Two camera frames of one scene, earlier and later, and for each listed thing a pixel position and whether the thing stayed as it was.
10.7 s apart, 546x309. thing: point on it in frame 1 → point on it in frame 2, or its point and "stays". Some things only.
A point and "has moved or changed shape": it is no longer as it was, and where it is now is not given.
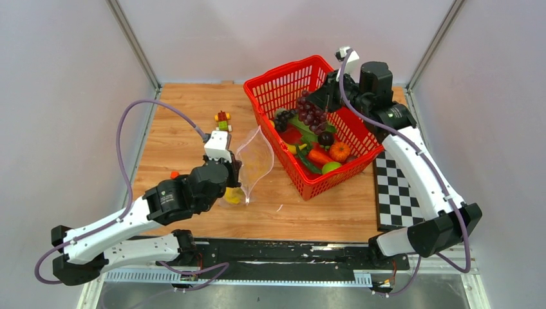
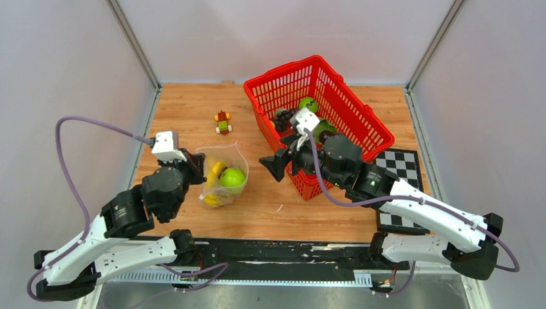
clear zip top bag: [255, 151] has moved or changed shape
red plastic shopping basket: [317, 149] stays
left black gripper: [235, 168] → [196, 163]
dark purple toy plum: [326, 138] stays
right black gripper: [324, 96] → [275, 163]
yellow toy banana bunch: [234, 194] has moved or changed shape
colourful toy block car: [222, 118] stays
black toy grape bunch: [281, 120] stays
